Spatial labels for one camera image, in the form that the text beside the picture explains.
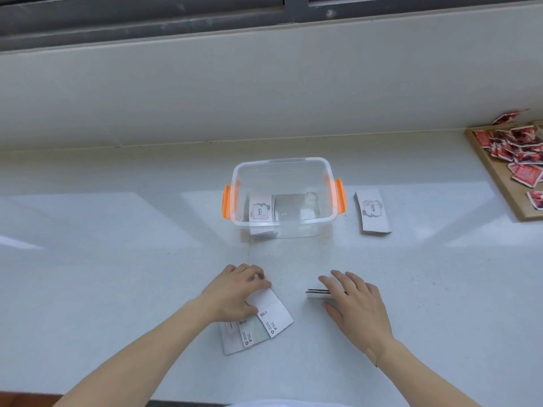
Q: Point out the white sleeve printed corner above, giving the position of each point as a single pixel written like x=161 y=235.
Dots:
x=273 y=315
x=231 y=339

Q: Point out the single red foil sachet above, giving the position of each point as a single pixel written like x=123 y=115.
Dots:
x=507 y=117

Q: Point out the person's left hand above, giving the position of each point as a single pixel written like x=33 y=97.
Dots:
x=227 y=296

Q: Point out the person's right little finger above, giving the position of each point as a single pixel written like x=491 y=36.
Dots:
x=372 y=290

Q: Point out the person's right thumb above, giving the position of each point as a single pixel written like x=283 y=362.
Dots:
x=331 y=314

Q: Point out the grey foil packet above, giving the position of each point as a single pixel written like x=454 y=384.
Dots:
x=289 y=207

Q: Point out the person's right forearm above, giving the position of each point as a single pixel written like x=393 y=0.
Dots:
x=418 y=377

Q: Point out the stack of white labelled sleeves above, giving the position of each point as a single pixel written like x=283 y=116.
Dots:
x=373 y=214

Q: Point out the person's right middle finger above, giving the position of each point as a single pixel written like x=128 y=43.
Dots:
x=344 y=280

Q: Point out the pile of red packets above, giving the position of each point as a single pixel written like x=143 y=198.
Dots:
x=519 y=154

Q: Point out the person's left thumb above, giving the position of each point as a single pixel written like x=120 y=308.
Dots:
x=250 y=311

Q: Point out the white paper sleeve with label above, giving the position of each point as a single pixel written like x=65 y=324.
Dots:
x=259 y=208

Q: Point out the dark grey window frame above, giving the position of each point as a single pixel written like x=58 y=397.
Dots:
x=212 y=16

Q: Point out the person's right hand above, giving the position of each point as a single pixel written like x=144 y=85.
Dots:
x=360 y=313

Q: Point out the pale green flat sleeve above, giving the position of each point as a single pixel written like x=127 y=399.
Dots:
x=253 y=332

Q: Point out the person's left forearm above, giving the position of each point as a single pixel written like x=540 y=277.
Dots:
x=144 y=356

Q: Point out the clear box with orange latches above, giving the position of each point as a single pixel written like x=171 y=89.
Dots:
x=285 y=173

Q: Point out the wooden tray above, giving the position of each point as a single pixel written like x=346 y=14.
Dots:
x=507 y=188

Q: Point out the thin stack of sleeves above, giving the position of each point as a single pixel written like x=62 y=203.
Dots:
x=318 y=293

